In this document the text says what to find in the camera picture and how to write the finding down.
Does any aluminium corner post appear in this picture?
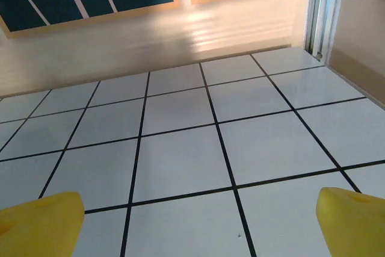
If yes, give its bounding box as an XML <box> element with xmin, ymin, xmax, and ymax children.
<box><xmin>303</xmin><ymin>0</ymin><xmax>345</xmax><ymax>61</ymax></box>

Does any wooden enclosure frame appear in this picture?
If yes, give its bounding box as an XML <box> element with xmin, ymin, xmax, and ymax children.
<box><xmin>0</xmin><ymin>0</ymin><xmax>385</xmax><ymax>106</ymax></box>

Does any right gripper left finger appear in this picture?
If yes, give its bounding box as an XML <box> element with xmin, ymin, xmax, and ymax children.
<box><xmin>0</xmin><ymin>191</ymin><xmax>85</xmax><ymax>257</ymax></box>

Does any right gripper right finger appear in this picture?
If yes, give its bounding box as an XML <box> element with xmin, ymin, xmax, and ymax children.
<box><xmin>315</xmin><ymin>187</ymin><xmax>385</xmax><ymax>257</ymax></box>

